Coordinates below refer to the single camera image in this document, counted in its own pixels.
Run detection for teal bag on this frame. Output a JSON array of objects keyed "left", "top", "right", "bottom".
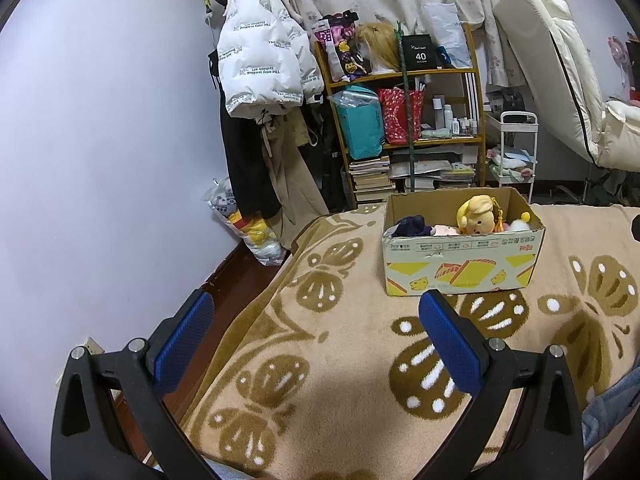
[{"left": 332, "top": 85, "right": 385, "bottom": 161}]

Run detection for row of cosmetic bottles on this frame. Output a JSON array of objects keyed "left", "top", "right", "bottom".
[{"left": 432, "top": 95, "right": 478, "bottom": 137}]

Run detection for chair base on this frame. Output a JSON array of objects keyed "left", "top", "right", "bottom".
[{"left": 547, "top": 162, "right": 636, "bottom": 207}]

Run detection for beige trousers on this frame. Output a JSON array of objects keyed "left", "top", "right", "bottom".
[{"left": 260, "top": 107, "right": 331, "bottom": 251}]

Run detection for pink wall decoration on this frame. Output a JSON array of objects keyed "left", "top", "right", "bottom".
[{"left": 607, "top": 32, "right": 640, "bottom": 106}]

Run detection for black box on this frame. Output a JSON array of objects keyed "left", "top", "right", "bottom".
[{"left": 401, "top": 34, "right": 440, "bottom": 71}]

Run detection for yellow plush doll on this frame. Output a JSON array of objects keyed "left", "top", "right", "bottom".
[{"left": 456, "top": 195, "right": 507, "bottom": 236}]

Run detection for stack of books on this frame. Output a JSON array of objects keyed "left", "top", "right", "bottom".
[{"left": 348, "top": 156, "right": 393, "bottom": 204}]

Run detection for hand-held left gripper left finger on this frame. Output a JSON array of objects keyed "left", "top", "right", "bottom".
[{"left": 50, "top": 289, "right": 216, "bottom": 480}]

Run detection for black hanging bag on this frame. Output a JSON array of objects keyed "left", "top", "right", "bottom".
[{"left": 302, "top": 105, "right": 351, "bottom": 211}]

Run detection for wooden shelf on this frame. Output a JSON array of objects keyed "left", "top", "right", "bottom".
[{"left": 314, "top": 22, "right": 488, "bottom": 201}]

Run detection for red gift bag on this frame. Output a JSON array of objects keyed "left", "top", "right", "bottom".
[{"left": 377, "top": 87, "right": 426, "bottom": 145}]

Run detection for dark blue plush toy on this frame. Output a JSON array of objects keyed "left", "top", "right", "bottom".
[{"left": 390, "top": 215, "right": 433, "bottom": 238}]

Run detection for cream mattress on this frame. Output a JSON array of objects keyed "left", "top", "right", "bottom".
[{"left": 492, "top": 0, "right": 640, "bottom": 168}]

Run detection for person's blue jeans leg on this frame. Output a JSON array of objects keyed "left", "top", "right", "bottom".
[{"left": 582, "top": 367, "right": 640, "bottom": 453}]

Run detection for black hanging garment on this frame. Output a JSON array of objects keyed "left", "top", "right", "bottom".
[{"left": 220, "top": 105, "right": 281, "bottom": 221}]

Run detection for white puffer jacket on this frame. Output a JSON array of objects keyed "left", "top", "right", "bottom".
[{"left": 216, "top": 0, "right": 325, "bottom": 120}]

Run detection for white trolley cart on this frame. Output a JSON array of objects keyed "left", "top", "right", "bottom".
[{"left": 484, "top": 111, "right": 540, "bottom": 203}]

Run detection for dark bag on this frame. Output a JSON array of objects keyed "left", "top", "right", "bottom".
[{"left": 487, "top": 87, "right": 526, "bottom": 113}]

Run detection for green pole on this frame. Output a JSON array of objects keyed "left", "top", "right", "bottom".
[{"left": 395, "top": 21, "right": 418, "bottom": 195}]

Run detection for clear bag with yellow contents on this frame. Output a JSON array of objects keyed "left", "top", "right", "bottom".
[{"left": 230, "top": 212, "right": 291, "bottom": 267}]

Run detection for blonde wig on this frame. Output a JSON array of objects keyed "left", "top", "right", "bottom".
[{"left": 355, "top": 22, "right": 403, "bottom": 75}]

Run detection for pile of books and papers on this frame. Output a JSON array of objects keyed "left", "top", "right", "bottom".
[{"left": 387, "top": 147, "right": 478, "bottom": 193}]

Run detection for white printed plastic bag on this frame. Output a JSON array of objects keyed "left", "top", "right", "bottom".
[{"left": 202, "top": 177, "right": 242, "bottom": 217}]

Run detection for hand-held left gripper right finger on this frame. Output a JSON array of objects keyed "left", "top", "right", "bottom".
[{"left": 418, "top": 289, "right": 586, "bottom": 480}]

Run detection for printed tote bag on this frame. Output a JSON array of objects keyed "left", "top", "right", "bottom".
[{"left": 312, "top": 10, "right": 373, "bottom": 83}]

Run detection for cardboard box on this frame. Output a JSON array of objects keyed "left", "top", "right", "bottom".
[{"left": 382, "top": 186, "right": 547, "bottom": 297}]

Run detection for pastel folded cloths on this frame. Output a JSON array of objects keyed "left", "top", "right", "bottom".
[{"left": 487, "top": 145, "right": 536, "bottom": 181}]

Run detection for beige patterned blanket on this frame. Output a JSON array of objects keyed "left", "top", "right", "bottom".
[{"left": 180, "top": 202, "right": 640, "bottom": 480}]

